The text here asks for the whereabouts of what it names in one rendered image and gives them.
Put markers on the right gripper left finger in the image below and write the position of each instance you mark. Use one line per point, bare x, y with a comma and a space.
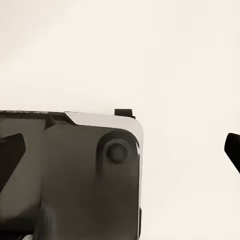
12, 150

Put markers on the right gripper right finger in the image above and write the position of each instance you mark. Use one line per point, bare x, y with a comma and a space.
232, 149

